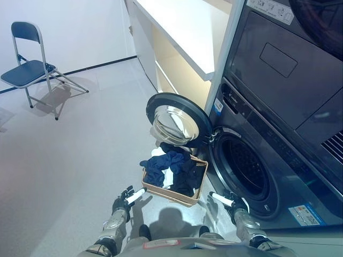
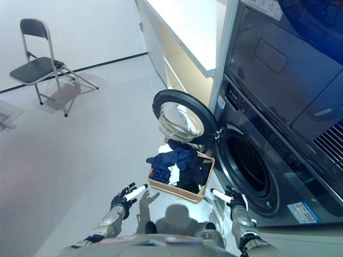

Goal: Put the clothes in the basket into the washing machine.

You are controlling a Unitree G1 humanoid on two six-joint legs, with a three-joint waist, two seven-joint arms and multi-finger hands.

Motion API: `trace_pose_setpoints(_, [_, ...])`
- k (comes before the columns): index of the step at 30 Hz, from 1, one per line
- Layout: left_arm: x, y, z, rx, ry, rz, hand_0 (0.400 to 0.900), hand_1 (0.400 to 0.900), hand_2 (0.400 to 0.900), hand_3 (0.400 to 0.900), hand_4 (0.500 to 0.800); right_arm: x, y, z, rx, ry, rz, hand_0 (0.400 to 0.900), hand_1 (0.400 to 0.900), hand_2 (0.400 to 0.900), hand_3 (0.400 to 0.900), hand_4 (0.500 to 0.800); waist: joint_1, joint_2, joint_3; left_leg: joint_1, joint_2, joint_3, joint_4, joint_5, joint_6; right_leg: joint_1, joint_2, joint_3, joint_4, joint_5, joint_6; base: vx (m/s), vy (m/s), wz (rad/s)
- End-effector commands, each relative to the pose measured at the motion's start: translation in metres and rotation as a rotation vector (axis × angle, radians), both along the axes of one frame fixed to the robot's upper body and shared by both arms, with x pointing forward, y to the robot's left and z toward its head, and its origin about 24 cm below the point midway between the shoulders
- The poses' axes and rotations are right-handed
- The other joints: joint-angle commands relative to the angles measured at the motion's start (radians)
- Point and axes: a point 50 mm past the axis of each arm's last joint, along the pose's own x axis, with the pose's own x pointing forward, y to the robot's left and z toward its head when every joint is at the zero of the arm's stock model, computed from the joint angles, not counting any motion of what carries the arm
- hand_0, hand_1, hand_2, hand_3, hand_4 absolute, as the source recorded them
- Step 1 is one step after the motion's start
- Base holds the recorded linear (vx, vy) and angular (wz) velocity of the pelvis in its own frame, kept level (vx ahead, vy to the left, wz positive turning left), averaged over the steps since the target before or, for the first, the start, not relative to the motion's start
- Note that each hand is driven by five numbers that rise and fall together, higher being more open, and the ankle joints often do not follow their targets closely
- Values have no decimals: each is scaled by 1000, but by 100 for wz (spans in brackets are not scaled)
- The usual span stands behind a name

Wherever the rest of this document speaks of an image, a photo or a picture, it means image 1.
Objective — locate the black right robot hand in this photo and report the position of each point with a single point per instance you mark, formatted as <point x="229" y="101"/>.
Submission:
<point x="237" y="204"/>

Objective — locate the black left robot foot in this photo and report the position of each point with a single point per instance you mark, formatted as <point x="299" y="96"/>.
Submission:
<point x="144" y="231"/>

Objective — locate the washing machine info sticker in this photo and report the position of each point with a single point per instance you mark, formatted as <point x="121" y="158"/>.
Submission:
<point x="305" y="215"/>

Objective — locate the black robot foot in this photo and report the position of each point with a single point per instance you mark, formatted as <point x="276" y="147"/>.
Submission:
<point x="204" y="230"/>
<point x="144" y="231"/>

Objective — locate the dark grey dryer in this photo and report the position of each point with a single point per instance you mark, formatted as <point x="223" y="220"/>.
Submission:
<point x="268" y="93"/>

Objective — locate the silver robot torso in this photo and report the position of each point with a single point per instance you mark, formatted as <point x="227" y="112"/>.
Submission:
<point x="187" y="247"/>

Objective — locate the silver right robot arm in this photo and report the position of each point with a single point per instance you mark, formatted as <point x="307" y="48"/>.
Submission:
<point x="249" y="227"/>

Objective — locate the woven wicker laundry basket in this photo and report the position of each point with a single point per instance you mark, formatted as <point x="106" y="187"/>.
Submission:
<point x="171" y="194"/>

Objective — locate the white garment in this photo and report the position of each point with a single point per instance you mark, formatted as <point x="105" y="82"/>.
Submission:
<point x="168" y="178"/>

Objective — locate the navy blue garment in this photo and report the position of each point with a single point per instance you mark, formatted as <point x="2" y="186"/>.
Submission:
<point x="160" y="163"/>

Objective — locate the blue white energy label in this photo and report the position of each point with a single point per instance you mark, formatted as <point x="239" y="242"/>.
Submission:
<point x="218" y="105"/>

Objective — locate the dark grey washing machine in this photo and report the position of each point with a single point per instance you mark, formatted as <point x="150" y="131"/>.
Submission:
<point x="281" y="174"/>

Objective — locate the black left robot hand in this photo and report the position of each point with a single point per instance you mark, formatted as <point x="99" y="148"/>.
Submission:
<point x="121" y="203"/>

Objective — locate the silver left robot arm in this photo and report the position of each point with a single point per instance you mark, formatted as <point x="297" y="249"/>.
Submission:
<point x="113" y="227"/>

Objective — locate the black right robot foot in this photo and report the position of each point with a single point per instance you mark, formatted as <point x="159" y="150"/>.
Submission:
<point x="204" y="230"/>

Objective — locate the white dryer instruction sticker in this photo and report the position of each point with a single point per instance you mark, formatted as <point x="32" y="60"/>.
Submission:
<point x="270" y="9"/>

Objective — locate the white cabinet shelf unit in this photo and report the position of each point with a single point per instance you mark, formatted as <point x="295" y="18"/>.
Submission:
<point x="187" y="32"/>

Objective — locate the blue folding chair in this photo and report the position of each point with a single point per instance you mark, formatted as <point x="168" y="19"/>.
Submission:
<point x="22" y="72"/>

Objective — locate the round washing machine door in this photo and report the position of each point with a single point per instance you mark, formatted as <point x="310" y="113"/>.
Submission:
<point x="174" y="120"/>

